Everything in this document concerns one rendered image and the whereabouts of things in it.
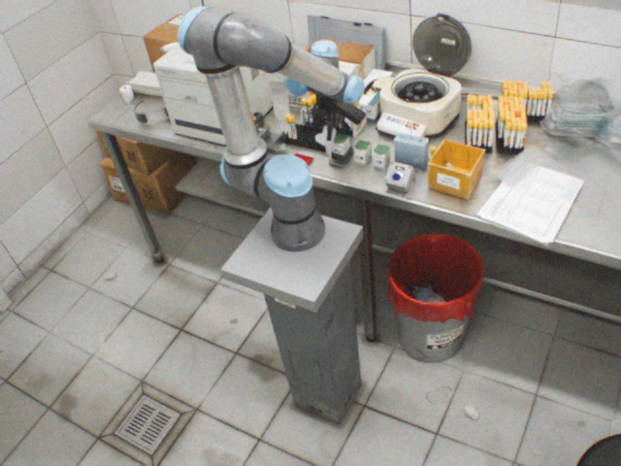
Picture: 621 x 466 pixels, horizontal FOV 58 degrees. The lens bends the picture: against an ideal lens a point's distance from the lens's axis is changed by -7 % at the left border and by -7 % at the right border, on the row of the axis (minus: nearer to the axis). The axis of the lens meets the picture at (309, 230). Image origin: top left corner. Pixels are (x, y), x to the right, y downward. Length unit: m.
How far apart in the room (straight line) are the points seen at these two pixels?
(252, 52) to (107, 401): 1.75
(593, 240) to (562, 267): 0.75
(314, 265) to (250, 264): 0.17
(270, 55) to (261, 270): 0.58
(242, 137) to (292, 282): 0.39
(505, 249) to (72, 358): 1.96
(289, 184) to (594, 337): 1.60
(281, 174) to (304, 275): 0.27
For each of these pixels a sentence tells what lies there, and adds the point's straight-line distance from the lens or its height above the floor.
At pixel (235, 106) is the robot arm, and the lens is 1.46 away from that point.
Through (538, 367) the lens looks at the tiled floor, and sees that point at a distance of 2.50.
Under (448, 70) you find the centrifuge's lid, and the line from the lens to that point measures 2.19.
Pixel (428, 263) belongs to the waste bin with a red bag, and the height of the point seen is 0.33.
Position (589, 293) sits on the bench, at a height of 0.27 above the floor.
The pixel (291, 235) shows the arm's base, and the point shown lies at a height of 0.97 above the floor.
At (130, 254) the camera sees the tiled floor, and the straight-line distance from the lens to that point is 3.13.
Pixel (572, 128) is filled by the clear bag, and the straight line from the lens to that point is 2.09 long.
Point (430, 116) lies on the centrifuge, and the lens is 1.97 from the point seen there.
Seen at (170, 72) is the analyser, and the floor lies 1.15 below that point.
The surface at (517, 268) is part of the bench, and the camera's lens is 2.44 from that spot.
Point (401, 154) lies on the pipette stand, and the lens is 1.88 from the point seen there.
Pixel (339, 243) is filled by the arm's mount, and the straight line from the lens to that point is 1.61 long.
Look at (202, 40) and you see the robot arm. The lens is 1.35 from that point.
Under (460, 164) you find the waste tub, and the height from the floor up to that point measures 0.90.
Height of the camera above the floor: 2.08
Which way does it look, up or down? 44 degrees down
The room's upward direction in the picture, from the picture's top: 9 degrees counter-clockwise
